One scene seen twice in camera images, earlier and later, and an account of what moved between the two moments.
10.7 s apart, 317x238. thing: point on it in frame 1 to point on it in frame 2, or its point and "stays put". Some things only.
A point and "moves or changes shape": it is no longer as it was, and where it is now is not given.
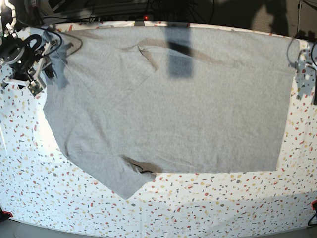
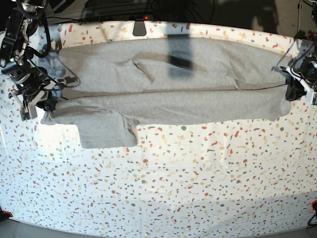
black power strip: [125, 18] stays put
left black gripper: [21, 56] to [29, 81]
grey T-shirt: [130, 101] moves or changes shape
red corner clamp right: [314, 206] stays put
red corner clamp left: [5, 215] stays put
